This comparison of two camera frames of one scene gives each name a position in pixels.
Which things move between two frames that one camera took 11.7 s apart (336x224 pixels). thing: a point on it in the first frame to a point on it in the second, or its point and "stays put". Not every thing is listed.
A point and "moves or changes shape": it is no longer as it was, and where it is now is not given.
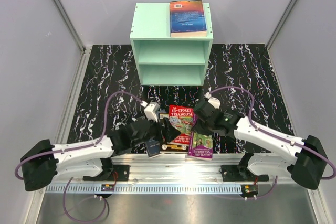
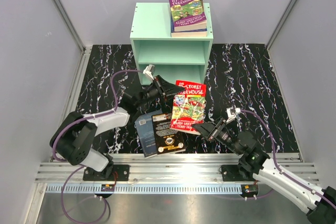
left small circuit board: (108, 187) stays put
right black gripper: (198, 128) to (211, 129)
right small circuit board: (249, 189) stays put
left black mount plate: (120, 172) stays put
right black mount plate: (239, 173) stays put
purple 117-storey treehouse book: (200, 146) to (188, 12)
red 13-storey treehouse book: (182, 117) moves or changes shape
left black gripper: (169, 131) to (165, 89)
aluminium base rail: (184, 168) stays put
